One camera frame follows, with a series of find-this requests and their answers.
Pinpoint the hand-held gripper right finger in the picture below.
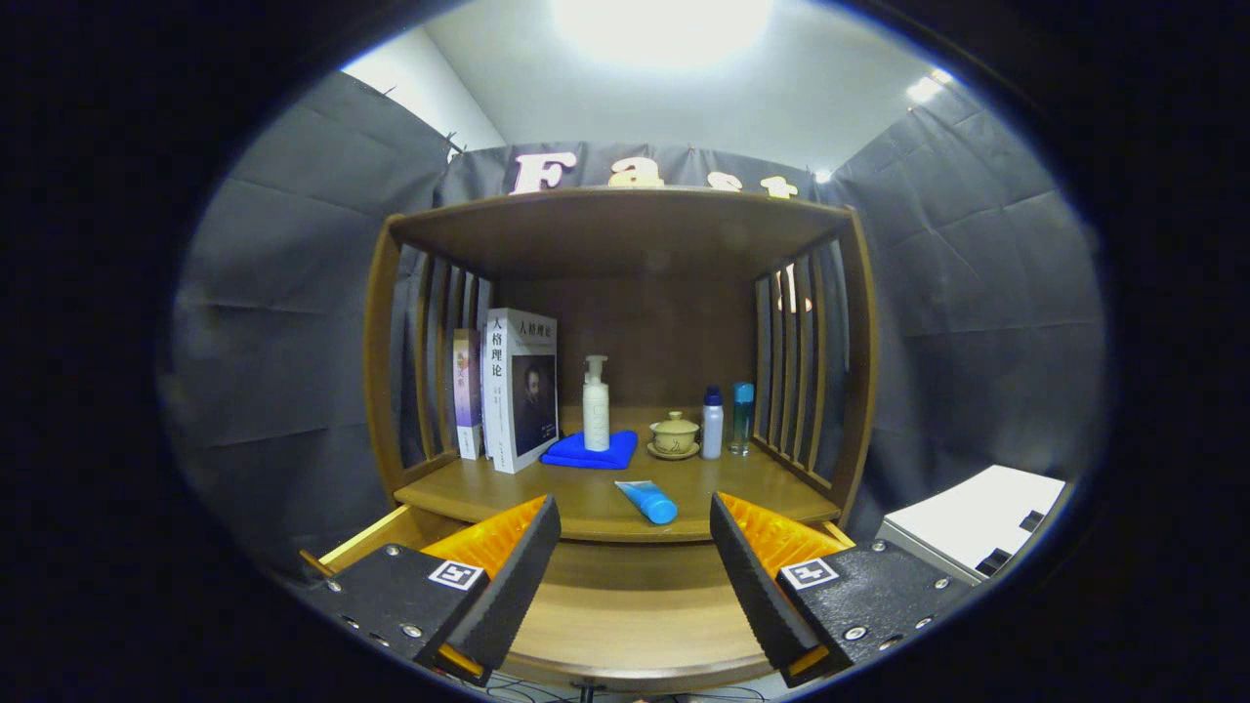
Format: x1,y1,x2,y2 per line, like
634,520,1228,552
710,491,978,689

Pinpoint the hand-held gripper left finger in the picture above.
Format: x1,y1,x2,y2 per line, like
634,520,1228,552
298,495,563,686

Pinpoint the brown wooden drawer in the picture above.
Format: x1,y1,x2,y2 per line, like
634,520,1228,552
298,503,860,694

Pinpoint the blue and white tube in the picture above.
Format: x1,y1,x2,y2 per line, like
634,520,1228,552
614,479,679,525

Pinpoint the wooden countertop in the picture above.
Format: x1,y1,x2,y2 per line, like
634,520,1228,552
394,405,843,543

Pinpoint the brown wooden cabinet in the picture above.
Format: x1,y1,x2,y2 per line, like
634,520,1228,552
363,186,878,544

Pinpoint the folded blue cloth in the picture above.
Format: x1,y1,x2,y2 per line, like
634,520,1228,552
540,430,639,471

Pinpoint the white bottle with blue cap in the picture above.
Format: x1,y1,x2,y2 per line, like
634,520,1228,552
701,386,725,461

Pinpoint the beige lidded tea cup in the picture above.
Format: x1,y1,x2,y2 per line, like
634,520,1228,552
646,411,702,461

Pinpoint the teal blue bottle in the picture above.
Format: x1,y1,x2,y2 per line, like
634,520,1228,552
731,382,756,457

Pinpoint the white pump bottle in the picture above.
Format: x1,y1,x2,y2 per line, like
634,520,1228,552
582,354,611,452

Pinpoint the thick white portrait book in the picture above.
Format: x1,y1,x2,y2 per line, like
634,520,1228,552
481,308,560,476

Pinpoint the thin purple book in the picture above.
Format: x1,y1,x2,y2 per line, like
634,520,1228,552
452,328,485,461

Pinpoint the white box appliance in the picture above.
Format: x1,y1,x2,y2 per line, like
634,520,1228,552
874,464,1067,585

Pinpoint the black backdrop cloth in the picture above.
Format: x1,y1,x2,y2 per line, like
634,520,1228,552
161,68,1109,577

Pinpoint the large ceiling light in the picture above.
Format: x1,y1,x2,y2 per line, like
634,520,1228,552
552,0,772,69

